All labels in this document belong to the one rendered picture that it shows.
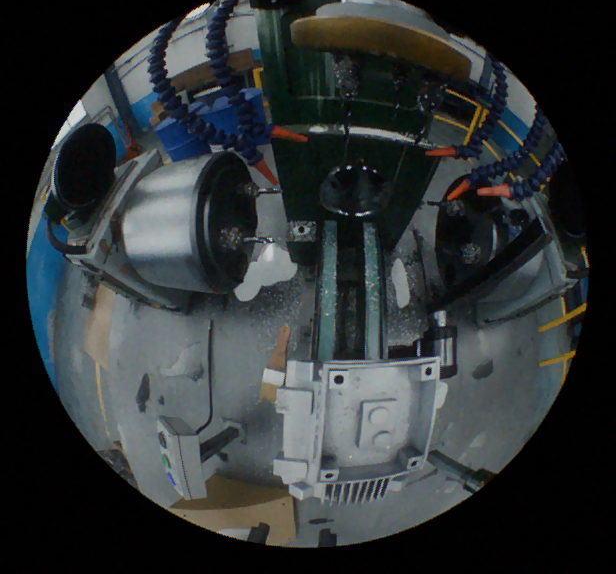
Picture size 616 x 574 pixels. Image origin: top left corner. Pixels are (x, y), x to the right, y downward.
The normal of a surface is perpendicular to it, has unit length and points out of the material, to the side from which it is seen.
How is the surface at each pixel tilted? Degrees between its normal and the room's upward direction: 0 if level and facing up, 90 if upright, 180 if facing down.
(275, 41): 90
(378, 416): 0
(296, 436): 0
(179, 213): 32
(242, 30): 90
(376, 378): 0
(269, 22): 90
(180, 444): 61
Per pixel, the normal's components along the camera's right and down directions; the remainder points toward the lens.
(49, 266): 1.00, -0.04
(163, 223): -0.08, 0.18
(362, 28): -0.42, 0.83
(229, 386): -0.04, -0.43
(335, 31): -0.64, 0.71
